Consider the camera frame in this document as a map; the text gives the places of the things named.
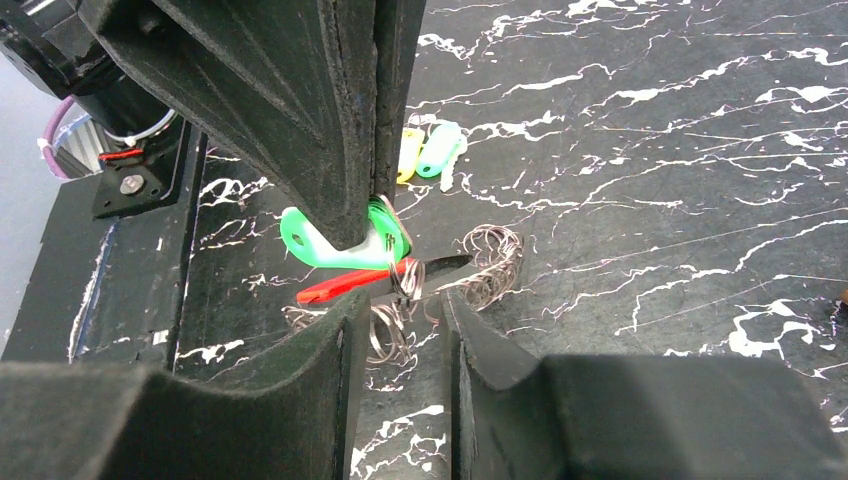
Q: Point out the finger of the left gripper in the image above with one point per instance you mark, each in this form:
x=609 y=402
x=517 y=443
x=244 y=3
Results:
x=287 y=86
x=397 y=26

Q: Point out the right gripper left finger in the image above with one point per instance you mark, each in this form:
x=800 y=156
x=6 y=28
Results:
x=290 y=412

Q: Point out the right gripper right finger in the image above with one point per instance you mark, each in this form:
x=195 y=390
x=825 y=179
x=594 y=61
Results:
x=564 y=416

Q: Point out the green key tag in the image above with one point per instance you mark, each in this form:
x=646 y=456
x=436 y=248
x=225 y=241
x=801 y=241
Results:
x=444 y=143
x=378 y=240

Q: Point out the yellow key tag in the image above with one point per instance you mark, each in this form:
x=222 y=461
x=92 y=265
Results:
x=411 y=144

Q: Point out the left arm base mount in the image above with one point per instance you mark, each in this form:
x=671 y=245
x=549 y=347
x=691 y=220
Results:
x=142 y=165

